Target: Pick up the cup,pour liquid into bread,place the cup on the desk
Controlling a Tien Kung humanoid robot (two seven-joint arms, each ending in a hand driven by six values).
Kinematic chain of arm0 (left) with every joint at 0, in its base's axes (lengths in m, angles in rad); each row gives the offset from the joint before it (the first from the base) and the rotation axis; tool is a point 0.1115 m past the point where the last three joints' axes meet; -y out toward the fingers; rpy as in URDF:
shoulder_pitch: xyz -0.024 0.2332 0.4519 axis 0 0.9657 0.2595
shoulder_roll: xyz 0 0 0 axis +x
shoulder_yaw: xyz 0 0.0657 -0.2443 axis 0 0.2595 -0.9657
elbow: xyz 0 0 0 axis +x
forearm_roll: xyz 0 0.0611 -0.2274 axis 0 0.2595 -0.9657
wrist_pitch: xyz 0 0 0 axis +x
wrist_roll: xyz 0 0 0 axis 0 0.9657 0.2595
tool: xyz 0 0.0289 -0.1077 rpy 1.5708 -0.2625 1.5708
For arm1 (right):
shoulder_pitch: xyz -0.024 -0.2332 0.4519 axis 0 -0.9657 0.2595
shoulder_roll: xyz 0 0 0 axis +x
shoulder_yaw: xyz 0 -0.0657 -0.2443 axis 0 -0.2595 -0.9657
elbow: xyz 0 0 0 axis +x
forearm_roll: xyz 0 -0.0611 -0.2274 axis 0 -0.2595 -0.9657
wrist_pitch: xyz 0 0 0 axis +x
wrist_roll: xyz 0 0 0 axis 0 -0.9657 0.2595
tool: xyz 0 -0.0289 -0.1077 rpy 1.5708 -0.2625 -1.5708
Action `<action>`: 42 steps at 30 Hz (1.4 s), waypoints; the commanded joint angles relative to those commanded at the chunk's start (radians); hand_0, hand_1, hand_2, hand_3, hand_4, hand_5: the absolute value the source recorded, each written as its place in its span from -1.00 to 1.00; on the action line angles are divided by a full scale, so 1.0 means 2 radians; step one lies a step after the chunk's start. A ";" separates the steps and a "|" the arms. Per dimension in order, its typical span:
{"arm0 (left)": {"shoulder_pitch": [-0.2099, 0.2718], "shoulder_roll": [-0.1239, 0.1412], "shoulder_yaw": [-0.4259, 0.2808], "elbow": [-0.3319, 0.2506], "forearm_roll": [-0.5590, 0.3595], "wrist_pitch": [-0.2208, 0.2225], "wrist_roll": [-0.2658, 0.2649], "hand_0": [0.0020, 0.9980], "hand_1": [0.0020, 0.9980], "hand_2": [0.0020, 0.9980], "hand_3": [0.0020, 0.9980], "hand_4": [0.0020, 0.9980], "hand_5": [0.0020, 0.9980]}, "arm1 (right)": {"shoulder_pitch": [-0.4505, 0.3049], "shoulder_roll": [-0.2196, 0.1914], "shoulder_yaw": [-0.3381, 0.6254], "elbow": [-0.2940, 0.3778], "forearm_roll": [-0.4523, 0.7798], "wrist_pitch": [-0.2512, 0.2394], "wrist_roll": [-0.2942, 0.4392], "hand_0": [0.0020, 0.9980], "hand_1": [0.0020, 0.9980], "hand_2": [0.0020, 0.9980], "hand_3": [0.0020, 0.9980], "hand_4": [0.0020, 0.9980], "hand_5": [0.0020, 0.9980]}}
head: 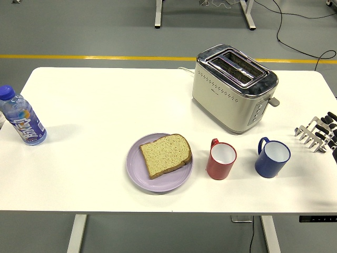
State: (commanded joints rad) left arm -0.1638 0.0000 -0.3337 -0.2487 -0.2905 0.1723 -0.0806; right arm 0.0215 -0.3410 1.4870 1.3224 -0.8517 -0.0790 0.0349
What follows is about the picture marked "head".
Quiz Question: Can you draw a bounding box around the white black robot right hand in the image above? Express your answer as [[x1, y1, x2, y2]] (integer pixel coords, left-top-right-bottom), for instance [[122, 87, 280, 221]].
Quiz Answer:
[[315, 111, 337, 164]]

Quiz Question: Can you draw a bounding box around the blue enamel cup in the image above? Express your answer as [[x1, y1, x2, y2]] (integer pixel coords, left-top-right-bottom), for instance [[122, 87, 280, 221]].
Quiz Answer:
[[254, 137, 292, 178]]

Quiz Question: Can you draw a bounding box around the red enamel cup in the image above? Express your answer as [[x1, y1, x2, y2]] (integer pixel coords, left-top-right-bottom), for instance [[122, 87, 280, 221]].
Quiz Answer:
[[206, 138, 237, 181]]

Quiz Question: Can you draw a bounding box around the slice of brown bread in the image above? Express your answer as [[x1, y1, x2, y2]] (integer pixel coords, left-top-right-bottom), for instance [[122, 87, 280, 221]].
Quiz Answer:
[[139, 133, 193, 180]]

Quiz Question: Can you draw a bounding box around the clear bottle with blue label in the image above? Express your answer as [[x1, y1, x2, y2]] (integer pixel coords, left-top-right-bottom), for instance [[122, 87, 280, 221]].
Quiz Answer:
[[0, 84, 47, 146]]

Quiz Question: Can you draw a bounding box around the steel toast rack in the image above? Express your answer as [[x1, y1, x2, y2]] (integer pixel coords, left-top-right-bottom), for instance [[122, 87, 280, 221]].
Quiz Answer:
[[294, 116, 334, 153]]

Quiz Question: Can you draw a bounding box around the black table control panel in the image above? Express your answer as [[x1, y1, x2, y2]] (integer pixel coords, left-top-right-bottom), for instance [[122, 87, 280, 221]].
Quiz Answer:
[[299, 215, 337, 223]]

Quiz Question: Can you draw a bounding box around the cream and chrome toaster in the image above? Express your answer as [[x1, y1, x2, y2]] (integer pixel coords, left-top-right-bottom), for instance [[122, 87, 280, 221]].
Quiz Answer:
[[191, 44, 281, 135]]

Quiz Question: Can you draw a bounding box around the white background table leg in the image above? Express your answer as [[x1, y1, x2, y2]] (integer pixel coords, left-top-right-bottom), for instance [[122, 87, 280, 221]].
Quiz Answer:
[[240, 0, 256, 31], [154, 0, 163, 29]]

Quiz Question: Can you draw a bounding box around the lilac round plate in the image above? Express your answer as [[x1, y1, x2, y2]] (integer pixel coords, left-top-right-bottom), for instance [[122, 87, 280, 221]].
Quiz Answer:
[[126, 132, 194, 192]]

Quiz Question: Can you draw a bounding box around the black floor cable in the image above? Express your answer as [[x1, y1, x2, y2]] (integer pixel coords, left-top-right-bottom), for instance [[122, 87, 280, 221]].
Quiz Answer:
[[272, 0, 337, 72]]

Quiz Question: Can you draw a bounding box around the grey bracket under table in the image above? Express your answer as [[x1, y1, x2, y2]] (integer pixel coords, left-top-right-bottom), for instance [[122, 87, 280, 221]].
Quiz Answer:
[[231, 215, 253, 223]]

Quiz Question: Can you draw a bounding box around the black cable under table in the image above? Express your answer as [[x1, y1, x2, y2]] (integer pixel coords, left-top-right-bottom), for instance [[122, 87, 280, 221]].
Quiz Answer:
[[249, 222, 256, 253]]

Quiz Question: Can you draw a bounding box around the white toaster cord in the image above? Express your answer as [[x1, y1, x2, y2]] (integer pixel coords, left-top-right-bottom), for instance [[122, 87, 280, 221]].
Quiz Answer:
[[177, 66, 196, 77]]

